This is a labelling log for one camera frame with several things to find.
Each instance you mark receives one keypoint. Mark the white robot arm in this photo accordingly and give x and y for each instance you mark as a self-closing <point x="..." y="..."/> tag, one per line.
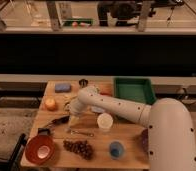
<point x="171" y="134"/>

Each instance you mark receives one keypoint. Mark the small metal cup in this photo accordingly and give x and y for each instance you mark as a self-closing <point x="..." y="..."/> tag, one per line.
<point x="83" y="83"/>

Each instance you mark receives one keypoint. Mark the blue plastic cup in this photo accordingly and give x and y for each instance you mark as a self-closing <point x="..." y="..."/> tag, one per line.
<point x="116" y="150"/>

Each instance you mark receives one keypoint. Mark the orange carrot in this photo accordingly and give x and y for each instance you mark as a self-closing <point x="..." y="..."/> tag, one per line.
<point x="106" y="93"/>

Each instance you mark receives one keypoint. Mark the yellow banana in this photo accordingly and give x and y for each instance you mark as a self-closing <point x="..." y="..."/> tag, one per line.
<point x="69" y="97"/>

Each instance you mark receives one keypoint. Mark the blue sponge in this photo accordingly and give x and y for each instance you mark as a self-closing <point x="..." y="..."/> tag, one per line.
<point x="62" y="87"/>

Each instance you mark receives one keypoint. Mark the green plastic tray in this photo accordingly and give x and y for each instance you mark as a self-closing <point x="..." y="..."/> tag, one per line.
<point x="134" y="89"/>

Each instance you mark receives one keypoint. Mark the orange apple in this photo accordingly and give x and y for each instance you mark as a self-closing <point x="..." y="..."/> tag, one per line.
<point x="50" y="104"/>

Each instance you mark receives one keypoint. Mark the bunch of dark grapes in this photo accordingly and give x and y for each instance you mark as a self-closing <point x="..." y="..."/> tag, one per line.
<point x="82" y="148"/>

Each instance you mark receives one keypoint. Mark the purple bowl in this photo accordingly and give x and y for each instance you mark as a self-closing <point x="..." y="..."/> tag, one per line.
<point x="144" y="140"/>

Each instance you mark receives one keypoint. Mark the dark metal measuring scoop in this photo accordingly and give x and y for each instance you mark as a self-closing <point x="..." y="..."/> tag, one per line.
<point x="44" y="131"/>

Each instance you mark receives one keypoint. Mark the person in background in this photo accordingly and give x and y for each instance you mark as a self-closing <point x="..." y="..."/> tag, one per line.
<point x="123" y="11"/>

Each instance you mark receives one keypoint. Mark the orange bowl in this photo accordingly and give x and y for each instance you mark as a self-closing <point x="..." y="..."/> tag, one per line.
<point x="39" y="149"/>

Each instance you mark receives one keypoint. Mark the black chair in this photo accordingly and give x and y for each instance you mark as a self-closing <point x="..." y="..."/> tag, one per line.
<point x="7" y="164"/>

